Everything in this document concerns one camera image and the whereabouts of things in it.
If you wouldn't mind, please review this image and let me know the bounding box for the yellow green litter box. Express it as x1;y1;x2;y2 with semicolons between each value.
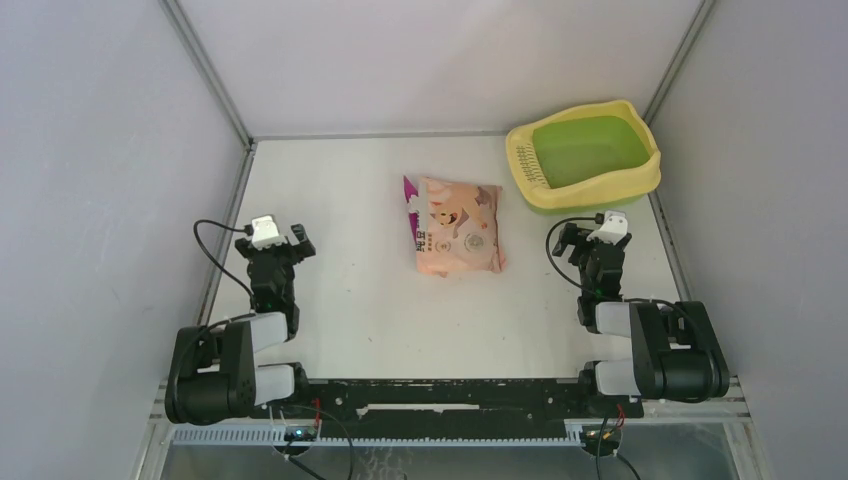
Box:
505;99;662;214

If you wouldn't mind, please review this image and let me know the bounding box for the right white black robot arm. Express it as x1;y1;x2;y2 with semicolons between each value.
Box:
545;214;730;416

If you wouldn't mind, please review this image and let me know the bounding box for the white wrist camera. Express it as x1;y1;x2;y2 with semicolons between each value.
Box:
249;215;287;250
587;210;629;244

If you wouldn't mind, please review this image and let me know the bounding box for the pink cat litter bag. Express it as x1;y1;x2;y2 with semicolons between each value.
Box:
403;176;506;277

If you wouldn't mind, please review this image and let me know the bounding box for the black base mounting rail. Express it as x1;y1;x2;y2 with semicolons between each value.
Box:
281;378;644;441

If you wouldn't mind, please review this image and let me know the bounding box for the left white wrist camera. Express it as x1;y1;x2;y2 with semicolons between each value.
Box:
249;215;287;250

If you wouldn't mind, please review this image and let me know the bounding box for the white slotted cable duct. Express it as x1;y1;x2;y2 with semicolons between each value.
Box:
172;424;585;447

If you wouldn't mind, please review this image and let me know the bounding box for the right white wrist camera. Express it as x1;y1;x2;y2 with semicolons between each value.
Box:
587;210;629;244

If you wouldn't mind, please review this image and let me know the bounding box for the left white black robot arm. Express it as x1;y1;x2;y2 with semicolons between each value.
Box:
164;215;316;426

